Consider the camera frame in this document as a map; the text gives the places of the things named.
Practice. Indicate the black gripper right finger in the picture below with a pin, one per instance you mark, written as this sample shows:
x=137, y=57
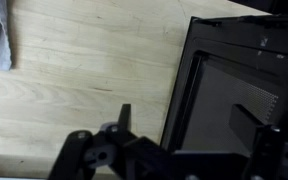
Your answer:
x=245, y=125

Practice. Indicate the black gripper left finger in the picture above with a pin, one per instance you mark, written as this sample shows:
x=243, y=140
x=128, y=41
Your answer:
x=125, y=118

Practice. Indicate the red microwave door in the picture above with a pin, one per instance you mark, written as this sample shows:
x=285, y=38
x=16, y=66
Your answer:
x=230, y=76

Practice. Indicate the black microwave body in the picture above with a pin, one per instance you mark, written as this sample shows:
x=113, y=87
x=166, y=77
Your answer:
x=270, y=5

